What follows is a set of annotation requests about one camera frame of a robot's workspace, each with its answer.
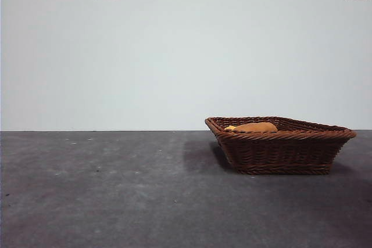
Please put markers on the brown wicker basket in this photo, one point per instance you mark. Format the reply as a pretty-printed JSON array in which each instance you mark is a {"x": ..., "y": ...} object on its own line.
[{"x": 279, "y": 152}]

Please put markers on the yellow squash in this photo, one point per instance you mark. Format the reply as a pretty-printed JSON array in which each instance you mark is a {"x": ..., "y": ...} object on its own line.
[{"x": 229, "y": 128}]

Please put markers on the brown potato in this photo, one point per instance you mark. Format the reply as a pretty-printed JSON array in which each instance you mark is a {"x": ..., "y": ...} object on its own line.
[{"x": 255, "y": 127}]

